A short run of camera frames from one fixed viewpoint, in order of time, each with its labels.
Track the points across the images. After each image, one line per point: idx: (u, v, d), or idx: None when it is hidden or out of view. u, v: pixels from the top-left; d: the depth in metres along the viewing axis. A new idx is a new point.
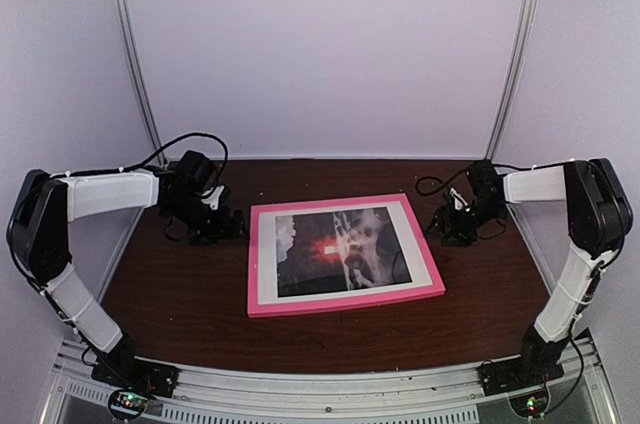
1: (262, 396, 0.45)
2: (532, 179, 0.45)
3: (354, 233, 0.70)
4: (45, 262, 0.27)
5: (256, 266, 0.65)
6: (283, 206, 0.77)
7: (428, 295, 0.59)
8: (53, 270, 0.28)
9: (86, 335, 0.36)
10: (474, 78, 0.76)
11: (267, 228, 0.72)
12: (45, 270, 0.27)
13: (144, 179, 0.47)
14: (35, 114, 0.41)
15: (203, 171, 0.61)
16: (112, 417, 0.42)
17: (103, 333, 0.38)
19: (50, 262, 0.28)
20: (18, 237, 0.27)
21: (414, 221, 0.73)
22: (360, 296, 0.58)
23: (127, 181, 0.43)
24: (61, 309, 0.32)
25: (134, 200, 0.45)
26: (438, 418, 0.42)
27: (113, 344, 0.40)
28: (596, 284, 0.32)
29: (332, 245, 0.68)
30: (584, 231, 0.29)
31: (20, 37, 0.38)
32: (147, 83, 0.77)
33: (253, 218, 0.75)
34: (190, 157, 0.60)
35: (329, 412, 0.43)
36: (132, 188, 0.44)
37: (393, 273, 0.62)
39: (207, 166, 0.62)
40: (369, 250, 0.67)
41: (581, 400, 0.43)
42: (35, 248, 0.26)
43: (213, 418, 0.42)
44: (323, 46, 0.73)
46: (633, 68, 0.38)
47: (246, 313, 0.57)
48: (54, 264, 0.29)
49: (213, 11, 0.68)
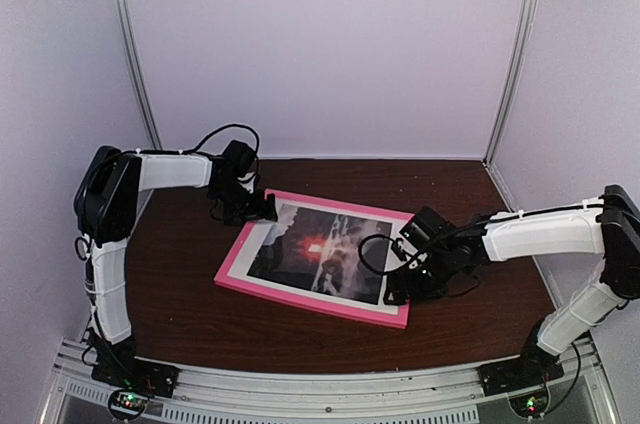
1: (262, 397, 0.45)
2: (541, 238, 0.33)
3: (346, 239, 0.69)
4: (115, 225, 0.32)
5: (242, 240, 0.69)
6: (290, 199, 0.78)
7: (386, 323, 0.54)
8: (120, 232, 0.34)
9: (100, 317, 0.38)
10: (474, 78, 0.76)
11: (261, 228, 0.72)
12: (113, 232, 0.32)
13: (196, 163, 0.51)
14: (35, 115, 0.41)
15: (247, 158, 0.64)
16: (112, 416, 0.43)
17: (115, 323, 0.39)
19: (119, 225, 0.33)
20: (87, 202, 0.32)
21: None
22: (323, 303, 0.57)
23: (182, 164, 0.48)
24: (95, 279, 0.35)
25: (187, 181, 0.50)
26: (438, 418, 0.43)
27: (120, 337, 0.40)
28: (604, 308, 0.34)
29: (318, 245, 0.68)
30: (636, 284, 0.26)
31: (20, 37, 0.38)
32: (147, 83, 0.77)
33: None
34: (236, 145, 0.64)
35: (330, 413, 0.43)
36: (185, 169, 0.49)
37: (363, 289, 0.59)
39: (250, 154, 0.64)
40: (350, 262, 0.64)
41: (581, 401, 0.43)
42: (108, 213, 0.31)
43: (214, 418, 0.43)
44: (322, 46, 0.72)
46: (632, 67, 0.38)
47: (214, 279, 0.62)
48: (121, 228, 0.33)
49: (212, 10, 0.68)
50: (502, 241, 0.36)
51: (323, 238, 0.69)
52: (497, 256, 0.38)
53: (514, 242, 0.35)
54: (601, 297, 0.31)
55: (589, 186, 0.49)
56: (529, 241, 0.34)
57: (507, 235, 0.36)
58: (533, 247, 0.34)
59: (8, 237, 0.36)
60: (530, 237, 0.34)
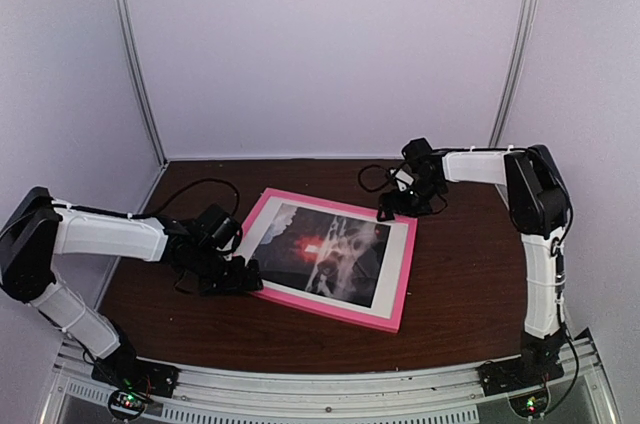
1: (262, 396, 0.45)
2: (472, 163, 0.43)
3: (344, 240, 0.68)
4: (20, 284, 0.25)
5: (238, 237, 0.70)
6: (293, 198, 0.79)
7: (379, 327, 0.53)
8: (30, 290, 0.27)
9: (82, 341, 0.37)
10: (474, 78, 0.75)
11: (260, 228, 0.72)
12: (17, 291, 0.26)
13: (150, 232, 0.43)
14: (36, 115, 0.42)
15: (225, 228, 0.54)
16: (112, 417, 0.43)
17: (96, 342, 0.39)
19: (27, 283, 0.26)
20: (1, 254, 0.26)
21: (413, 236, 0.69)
22: (320, 303, 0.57)
23: (134, 231, 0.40)
24: (52, 319, 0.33)
25: (138, 251, 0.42)
26: (439, 418, 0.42)
27: (108, 351, 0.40)
28: (561, 265, 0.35)
29: (315, 245, 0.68)
30: (525, 219, 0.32)
31: (20, 39, 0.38)
32: (146, 83, 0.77)
33: (263, 199, 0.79)
34: (213, 213, 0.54)
35: (329, 413, 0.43)
36: (135, 239, 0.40)
37: (358, 291, 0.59)
39: (227, 227, 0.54)
40: (345, 262, 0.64)
41: (582, 401, 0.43)
42: (10, 268, 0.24)
43: (214, 418, 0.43)
44: (322, 44, 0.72)
46: (631, 67, 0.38)
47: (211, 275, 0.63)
48: (27, 290, 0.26)
49: (212, 9, 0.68)
50: (451, 163, 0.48)
51: (319, 239, 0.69)
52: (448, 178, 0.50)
53: (458, 164, 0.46)
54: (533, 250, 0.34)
55: (588, 187, 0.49)
56: (463, 165, 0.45)
57: (455, 158, 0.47)
58: (470, 173, 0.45)
59: None
60: (469, 165, 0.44)
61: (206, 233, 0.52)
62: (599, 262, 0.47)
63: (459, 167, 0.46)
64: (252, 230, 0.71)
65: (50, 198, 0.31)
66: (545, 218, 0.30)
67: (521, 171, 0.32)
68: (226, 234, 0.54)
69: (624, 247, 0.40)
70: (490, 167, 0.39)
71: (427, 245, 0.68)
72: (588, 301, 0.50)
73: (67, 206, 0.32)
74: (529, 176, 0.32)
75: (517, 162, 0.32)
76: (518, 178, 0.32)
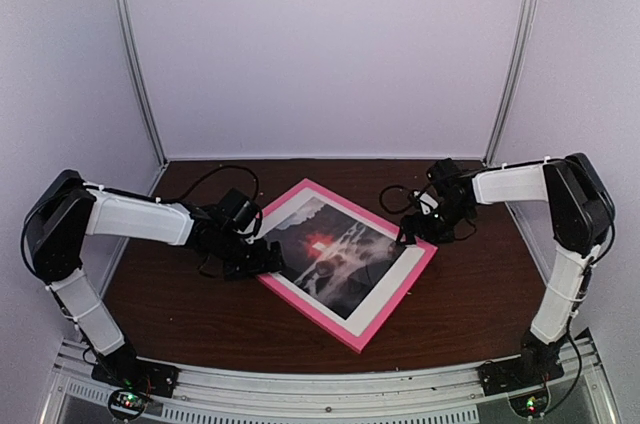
1: (261, 396, 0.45)
2: (504, 179, 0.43)
3: (354, 247, 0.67)
4: (48, 266, 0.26)
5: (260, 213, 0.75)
6: (329, 192, 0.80)
7: (345, 340, 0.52)
8: (57, 273, 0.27)
9: (88, 335, 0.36)
10: (474, 79, 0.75)
11: (282, 214, 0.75)
12: (46, 272, 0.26)
13: (177, 218, 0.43)
14: (36, 115, 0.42)
15: (246, 212, 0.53)
16: (112, 416, 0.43)
17: (104, 336, 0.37)
19: (55, 265, 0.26)
20: (32, 234, 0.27)
21: (428, 253, 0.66)
22: (310, 306, 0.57)
23: (163, 213, 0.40)
24: (64, 307, 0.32)
25: (164, 235, 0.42)
26: (438, 418, 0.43)
27: (112, 348, 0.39)
28: (588, 282, 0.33)
29: (323, 243, 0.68)
30: (570, 232, 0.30)
31: (20, 39, 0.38)
32: (147, 83, 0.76)
33: (299, 186, 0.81)
34: (233, 197, 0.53)
35: (329, 413, 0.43)
36: (162, 220, 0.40)
37: (358, 292, 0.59)
39: (249, 210, 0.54)
40: (344, 269, 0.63)
41: (581, 401, 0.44)
42: (42, 247, 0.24)
43: (214, 418, 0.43)
44: (322, 45, 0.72)
46: (632, 67, 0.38)
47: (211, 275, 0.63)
48: (56, 271, 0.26)
49: (212, 9, 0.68)
50: (485, 183, 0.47)
51: (327, 237, 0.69)
52: (481, 199, 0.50)
53: (491, 185, 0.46)
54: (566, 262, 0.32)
55: None
56: (498, 184, 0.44)
57: (488, 179, 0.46)
58: (505, 191, 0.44)
59: (7, 239, 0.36)
60: (503, 182, 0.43)
61: (228, 216, 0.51)
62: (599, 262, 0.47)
63: (493, 186, 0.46)
64: (274, 215, 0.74)
65: (82, 181, 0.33)
66: (592, 231, 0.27)
67: (564, 181, 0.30)
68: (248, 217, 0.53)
69: (624, 247, 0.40)
70: (530, 183, 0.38)
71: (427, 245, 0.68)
72: (588, 300, 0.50)
73: (99, 188, 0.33)
74: (572, 187, 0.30)
75: (559, 171, 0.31)
76: (561, 188, 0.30)
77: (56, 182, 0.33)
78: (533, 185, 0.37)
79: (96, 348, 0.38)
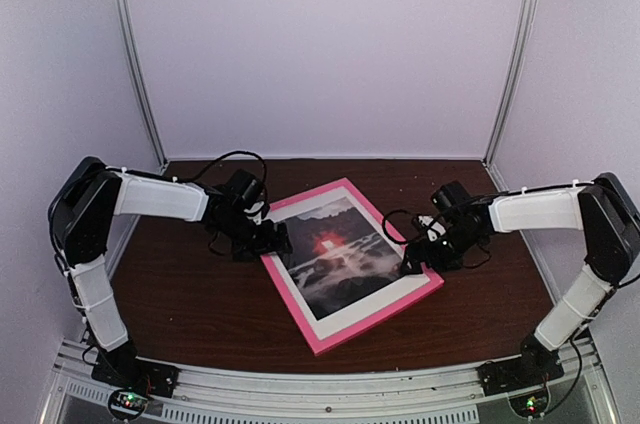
1: (262, 396, 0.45)
2: (534, 206, 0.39)
3: (359, 253, 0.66)
4: (79, 247, 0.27)
5: (282, 200, 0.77)
6: (362, 196, 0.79)
7: (306, 333, 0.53)
8: (88, 254, 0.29)
9: (96, 326, 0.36)
10: (474, 79, 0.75)
11: (306, 206, 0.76)
12: (78, 254, 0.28)
13: (193, 194, 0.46)
14: (36, 116, 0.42)
15: (253, 190, 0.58)
16: (112, 417, 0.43)
17: (110, 329, 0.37)
19: (85, 247, 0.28)
20: (61, 220, 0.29)
21: (435, 282, 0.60)
22: (296, 303, 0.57)
23: (181, 192, 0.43)
24: (79, 294, 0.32)
25: (181, 213, 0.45)
26: (438, 418, 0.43)
27: (116, 344, 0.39)
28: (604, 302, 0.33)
29: (332, 243, 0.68)
30: (606, 259, 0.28)
31: (20, 39, 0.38)
32: (147, 83, 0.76)
33: (336, 184, 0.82)
34: (241, 176, 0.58)
35: (329, 413, 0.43)
36: (180, 198, 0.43)
37: (357, 292, 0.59)
39: (256, 187, 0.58)
40: (341, 272, 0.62)
41: (581, 401, 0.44)
42: (75, 229, 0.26)
43: (214, 418, 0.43)
44: (322, 45, 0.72)
46: (632, 67, 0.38)
47: (210, 275, 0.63)
48: (87, 251, 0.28)
49: (213, 8, 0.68)
50: (505, 211, 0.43)
51: (339, 238, 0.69)
52: (499, 227, 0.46)
53: (512, 212, 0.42)
54: (589, 281, 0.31)
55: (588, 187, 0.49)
56: (522, 212, 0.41)
57: (509, 206, 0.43)
58: (532, 218, 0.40)
59: (6, 239, 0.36)
60: (529, 208, 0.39)
61: (238, 194, 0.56)
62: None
63: (515, 214, 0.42)
64: (298, 205, 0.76)
65: (103, 166, 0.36)
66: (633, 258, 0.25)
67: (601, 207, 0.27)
68: (254, 195, 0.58)
69: None
70: (562, 211, 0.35)
71: None
72: None
73: (121, 170, 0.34)
74: (609, 213, 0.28)
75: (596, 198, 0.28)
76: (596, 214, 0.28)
77: (79, 167, 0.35)
78: (564, 210, 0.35)
79: (100, 344, 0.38)
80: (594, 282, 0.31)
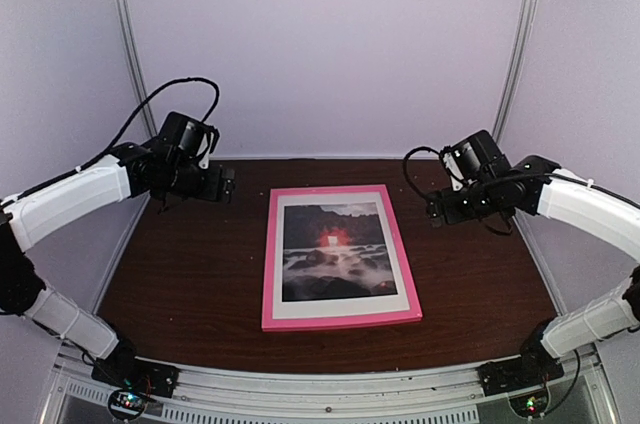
1: (263, 396, 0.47)
2: (593, 211, 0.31)
3: (355, 254, 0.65)
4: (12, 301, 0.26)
5: (306, 191, 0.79)
6: (389, 205, 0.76)
7: (264, 315, 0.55)
8: (26, 300, 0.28)
9: (82, 344, 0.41)
10: (475, 78, 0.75)
11: (334, 200, 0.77)
12: (16, 305, 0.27)
13: (107, 175, 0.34)
14: (35, 116, 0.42)
15: (190, 135, 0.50)
16: (112, 417, 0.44)
17: (98, 342, 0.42)
19: (17, 297, 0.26)
20: None
21: (415, 308, 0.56)
22: (271, 297, 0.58)
23: (88, 182, 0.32)
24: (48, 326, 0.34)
25: (106, 200, 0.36)
26: (437, 418, 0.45)
27: (108, 350, 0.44)
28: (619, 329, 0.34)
29: (335, 237, 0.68)
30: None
31: (20, 39, 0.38)
32: (146, 82, 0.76)
33: (373, 190, 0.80)
34: (173, 121, 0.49)
35: (329, 413, 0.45)
36: (95, 187, 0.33)
37: (358, 290, 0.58)
39: (195, 130, 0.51)
40: (328, 268, 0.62)
41: (580, 400, 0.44)
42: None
43: (214, 418, 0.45)
44: (323, 44, 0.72)
46: (632, 65, 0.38)
47: (211, 274, 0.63)
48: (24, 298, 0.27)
49: (213, 8, 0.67)
50: (560, 201, 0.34)
51: (345, 238, 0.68)
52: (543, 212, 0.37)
53: (570, 206, 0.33)
54: (617, 312, 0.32)
55: None
56: (584, 211, 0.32)
57: (568, 198, 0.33)
58: (583, 219, 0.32)
59: None
60: (587, 211, 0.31)
61: (172, 145, 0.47)
62: (612, 262, 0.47)
63: (572, 210, 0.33)
64: (324, 198, 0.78)
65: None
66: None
67: None
68: (194, 142, 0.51)
69: None
70: (630, 234, 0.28)
71: (429, 244, 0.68)
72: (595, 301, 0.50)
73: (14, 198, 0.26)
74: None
75: None
76: None
77: None
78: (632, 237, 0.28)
79: (92, 353, 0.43)
80: (628, 319, 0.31)
